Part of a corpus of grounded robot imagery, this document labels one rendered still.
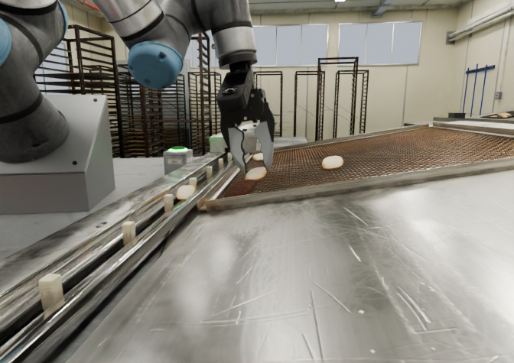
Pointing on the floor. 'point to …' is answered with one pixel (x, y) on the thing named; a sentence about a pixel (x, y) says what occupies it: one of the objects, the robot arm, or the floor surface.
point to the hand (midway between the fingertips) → (255, 166)
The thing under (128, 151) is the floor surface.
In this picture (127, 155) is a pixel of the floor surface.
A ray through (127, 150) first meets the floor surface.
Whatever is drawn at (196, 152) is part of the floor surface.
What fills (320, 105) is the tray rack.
